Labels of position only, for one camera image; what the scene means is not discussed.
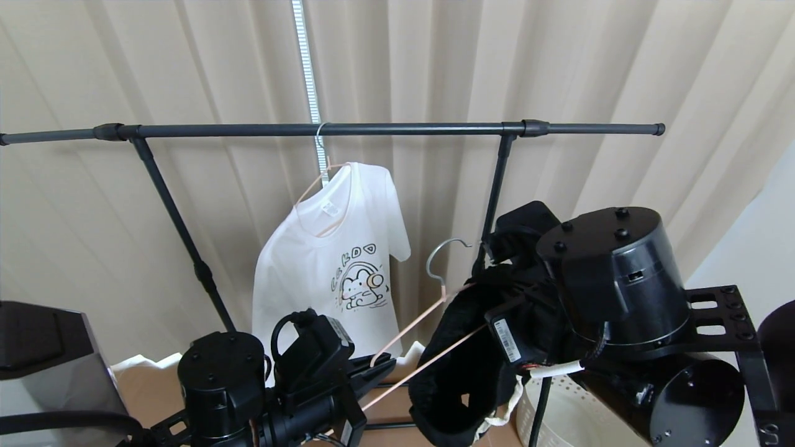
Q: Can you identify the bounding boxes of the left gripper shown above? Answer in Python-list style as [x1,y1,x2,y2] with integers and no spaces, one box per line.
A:
[257,352,398,447]

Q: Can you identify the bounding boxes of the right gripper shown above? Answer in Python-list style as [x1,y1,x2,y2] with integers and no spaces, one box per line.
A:
[484,300,747,447]

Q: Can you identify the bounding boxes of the pink clothes hanger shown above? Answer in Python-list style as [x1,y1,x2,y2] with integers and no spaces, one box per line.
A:
[294,122,352,240]
[362,238,491,412]

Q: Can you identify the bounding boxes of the black garment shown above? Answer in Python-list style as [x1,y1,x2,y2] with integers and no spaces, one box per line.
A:
[408,264,567,447]

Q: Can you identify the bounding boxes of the white printed t-shirt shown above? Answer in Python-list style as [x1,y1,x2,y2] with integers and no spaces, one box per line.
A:
[252,161,412,387]

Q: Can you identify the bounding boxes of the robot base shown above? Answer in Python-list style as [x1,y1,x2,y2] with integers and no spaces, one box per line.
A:
[0,301,132,447]

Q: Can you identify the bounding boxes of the white laundry basket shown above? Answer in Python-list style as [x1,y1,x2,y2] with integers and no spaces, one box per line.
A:
[516,372,648,447]

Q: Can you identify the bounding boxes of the black clothes rack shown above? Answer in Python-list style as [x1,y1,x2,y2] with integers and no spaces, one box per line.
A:
[0,119,666,430]

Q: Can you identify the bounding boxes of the beige curtain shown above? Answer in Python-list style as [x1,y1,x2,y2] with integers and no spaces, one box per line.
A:
[0,0,795,373]

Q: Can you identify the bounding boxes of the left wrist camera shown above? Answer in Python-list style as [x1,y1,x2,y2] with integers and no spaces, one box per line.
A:
[270,309,357,399]

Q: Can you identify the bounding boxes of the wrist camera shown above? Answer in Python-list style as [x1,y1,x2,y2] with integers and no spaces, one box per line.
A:
[270,309,357,399]
[483,200,563,266]

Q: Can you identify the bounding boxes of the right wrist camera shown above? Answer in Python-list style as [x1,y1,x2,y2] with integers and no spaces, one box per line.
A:
[483,200,563,266]

